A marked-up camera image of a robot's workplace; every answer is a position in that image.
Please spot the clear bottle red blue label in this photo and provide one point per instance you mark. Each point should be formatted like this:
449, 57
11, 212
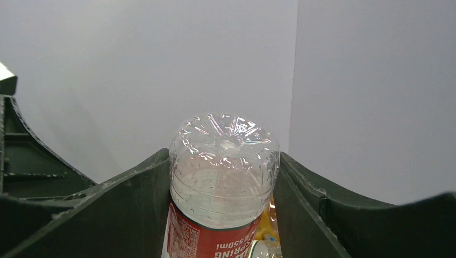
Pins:
223, 170

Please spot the clear bottle blue white label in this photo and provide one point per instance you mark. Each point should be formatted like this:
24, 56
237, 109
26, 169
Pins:
265, 249

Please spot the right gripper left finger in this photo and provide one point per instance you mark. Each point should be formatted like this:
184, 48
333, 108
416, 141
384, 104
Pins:
125, 216

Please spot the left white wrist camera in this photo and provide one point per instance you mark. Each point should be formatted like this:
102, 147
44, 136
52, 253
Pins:
8, 81

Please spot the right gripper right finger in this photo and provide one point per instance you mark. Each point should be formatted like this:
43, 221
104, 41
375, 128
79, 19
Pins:
319, 218

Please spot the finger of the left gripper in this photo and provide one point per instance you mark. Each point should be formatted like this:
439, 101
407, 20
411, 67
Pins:
29, 168

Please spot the yellow honey pomelo drink bottle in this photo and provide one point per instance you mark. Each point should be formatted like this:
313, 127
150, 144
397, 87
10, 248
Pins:
268, 227

